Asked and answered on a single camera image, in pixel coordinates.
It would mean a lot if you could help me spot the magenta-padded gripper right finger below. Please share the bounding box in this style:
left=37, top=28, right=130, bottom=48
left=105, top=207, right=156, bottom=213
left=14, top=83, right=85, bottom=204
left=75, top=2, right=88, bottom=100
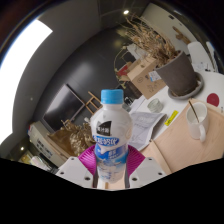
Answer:
left=124, top=144, right=168, bottom=189

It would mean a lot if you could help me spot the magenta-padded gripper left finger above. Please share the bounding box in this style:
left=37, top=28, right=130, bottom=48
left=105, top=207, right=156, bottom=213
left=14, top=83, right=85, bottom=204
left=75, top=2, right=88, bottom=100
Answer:
left=54, top=144, right=98, bottom=188

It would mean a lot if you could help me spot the white drink bottle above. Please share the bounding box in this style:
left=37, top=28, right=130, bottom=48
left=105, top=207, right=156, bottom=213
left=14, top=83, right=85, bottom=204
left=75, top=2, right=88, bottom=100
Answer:
left=89, top=88, right=134, bottom=188

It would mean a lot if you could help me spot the pale wooden panel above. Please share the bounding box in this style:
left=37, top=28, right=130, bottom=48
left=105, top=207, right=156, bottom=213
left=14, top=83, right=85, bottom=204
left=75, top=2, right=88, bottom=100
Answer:
left=139, top=141, right=173, bottom=176
left=151, top=98, right=224, bottom=174

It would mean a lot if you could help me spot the golden-brown relief sculpture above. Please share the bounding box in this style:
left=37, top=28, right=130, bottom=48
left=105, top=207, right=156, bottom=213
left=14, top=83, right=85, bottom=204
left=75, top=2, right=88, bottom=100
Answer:
left=46, top=118, right=98, bottom=158

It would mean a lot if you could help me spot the white cabinet with pictures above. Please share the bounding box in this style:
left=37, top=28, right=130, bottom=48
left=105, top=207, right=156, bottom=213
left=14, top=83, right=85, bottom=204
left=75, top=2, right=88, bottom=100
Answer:
left=28, top=120, right=68, bottom=168

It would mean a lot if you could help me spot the printed newspaper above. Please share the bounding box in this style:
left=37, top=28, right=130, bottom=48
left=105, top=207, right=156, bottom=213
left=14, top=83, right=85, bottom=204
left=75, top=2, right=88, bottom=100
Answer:
left=127, top=110, right=167, bottom=152

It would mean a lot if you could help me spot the yellow packet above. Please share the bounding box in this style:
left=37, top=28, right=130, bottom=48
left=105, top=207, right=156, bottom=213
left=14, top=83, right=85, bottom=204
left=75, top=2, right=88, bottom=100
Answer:
left=163, top=109, right=180, bottom=127

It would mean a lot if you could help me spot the white mug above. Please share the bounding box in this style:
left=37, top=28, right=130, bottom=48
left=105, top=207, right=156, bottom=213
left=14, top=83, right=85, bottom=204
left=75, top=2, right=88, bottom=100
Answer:
left=185, top=101, right=210, bottom=144

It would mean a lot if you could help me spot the small round glass jar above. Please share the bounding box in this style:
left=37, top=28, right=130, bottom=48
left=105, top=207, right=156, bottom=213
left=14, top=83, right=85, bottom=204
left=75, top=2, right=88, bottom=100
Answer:
left=146, top=97, right=164, bottom=114

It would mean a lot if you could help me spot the wooden easel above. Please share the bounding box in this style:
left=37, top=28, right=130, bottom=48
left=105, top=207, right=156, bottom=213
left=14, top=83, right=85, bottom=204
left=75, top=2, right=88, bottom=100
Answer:
left=78, top=90, right=103, bottom=116

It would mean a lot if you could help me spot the stick in mug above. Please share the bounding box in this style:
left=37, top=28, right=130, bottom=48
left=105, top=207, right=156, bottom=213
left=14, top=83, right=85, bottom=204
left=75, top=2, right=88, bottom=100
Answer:
left=188, top=99, right=201, bottom=124

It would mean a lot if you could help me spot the cardboard box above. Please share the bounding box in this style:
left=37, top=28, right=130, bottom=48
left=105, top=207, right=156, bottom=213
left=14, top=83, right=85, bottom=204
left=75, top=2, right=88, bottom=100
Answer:
left=126, top=54, right=168, bottom=100

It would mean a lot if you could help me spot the flat round red coaster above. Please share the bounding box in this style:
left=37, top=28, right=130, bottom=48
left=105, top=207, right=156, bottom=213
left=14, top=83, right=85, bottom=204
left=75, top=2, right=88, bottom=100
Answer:
left=206, top=92, right=221, bottom=108

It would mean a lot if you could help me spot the grey plant saucer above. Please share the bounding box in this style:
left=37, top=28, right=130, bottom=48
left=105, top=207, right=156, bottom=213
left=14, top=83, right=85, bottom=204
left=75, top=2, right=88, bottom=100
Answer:
left=167, top=71, right=204, bottom=100

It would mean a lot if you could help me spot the dried plant in grey pot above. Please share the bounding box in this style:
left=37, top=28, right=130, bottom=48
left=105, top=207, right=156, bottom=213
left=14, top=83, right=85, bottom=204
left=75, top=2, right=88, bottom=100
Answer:
left=124, top=13, right=198, bottom=98

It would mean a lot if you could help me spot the red box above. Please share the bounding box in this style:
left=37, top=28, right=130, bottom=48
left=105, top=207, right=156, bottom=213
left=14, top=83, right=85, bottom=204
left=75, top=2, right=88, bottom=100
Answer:
left=116, top=61, right=133, bottom=81

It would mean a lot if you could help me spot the long ceiling light panel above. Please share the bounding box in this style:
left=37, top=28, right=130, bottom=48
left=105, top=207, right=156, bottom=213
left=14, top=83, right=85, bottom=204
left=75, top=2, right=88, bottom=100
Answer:
left=0, top=19, right=54, bottom=144

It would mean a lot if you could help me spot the wooden figure statue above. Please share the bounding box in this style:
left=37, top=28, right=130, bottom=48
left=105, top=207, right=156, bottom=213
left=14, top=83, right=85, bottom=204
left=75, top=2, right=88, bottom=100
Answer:
left=172, top=25, right=193, bottom=46

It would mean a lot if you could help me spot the dark wall screen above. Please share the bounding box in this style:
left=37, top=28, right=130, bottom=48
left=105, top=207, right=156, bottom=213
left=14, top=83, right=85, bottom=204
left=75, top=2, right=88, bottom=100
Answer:
left=42, top=83, right=86, bottom=132

